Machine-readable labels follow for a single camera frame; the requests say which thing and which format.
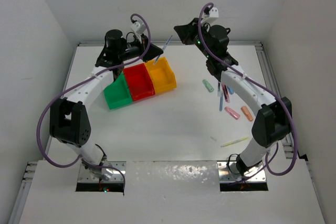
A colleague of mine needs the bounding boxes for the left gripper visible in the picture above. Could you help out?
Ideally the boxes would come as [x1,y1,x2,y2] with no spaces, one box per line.
[118,33,163,62]

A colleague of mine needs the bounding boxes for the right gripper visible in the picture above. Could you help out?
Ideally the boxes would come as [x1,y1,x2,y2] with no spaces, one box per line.
[175,17,213,59]

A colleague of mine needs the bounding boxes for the blue thin pen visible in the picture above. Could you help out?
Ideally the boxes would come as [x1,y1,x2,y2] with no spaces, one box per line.
[153,35,173,65]

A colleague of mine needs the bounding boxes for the yellow highlighter pen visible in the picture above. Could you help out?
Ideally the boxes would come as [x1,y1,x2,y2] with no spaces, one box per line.
[221,137,249,148]

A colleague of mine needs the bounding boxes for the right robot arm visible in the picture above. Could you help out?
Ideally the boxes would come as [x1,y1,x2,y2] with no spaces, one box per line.
[174,18,292,175]

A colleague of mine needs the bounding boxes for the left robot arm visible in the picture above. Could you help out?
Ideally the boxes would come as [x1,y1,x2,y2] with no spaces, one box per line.
[49,29,163,169]

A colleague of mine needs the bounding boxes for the red plastic bin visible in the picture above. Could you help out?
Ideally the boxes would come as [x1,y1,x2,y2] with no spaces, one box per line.
[123,63,155,101]

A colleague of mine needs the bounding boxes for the green plastic bin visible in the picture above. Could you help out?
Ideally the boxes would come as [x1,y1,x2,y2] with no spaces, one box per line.
[103,73,133,110]

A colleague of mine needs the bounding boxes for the green correction tape case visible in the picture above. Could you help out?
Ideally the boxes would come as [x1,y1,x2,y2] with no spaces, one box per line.
[202,79,214,93]

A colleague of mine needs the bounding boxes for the pink packaged pen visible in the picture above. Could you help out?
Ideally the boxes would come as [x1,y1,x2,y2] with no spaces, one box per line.
[221,84,230,103]

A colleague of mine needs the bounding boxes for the yellow plastic bin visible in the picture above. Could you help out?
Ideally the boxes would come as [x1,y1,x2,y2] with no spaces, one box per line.
[144,57,177,94]

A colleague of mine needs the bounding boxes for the blue correction tape case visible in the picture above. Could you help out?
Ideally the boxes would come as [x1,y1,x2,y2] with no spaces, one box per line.
[226,86,234,95]

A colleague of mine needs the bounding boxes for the blue marker pen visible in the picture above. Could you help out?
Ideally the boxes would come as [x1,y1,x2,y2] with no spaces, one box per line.
[219,95,224,112]

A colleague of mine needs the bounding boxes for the pink correction tape case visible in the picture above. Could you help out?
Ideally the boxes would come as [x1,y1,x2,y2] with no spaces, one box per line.
[224,106,240,120]

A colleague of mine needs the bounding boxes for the orange correction tape case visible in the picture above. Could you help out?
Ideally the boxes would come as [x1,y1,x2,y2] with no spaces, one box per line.
[241,106,254,122]

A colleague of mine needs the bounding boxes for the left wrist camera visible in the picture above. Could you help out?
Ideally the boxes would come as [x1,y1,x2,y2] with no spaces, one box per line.
[130,20,146,35]

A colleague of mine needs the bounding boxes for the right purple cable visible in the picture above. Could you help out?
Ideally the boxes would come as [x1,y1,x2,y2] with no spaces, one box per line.
[198,2,299,183]

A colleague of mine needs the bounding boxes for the purple cable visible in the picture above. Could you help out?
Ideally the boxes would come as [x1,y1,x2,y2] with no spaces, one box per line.
[198,2,299,183]
[36,13,152,190]

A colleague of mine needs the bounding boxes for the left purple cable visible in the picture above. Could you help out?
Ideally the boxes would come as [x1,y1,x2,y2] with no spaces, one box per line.
[36,13,152,190]

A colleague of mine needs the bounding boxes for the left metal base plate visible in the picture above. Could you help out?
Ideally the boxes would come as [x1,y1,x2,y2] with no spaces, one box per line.
[78,161,126,184]

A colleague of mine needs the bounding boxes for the metal base plate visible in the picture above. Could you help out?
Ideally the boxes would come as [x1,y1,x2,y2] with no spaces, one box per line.
[217,161,267,184]
[78,161,126,184]

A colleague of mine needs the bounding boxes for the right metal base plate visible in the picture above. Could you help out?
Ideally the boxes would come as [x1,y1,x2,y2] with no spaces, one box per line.
[217,161,267,184]

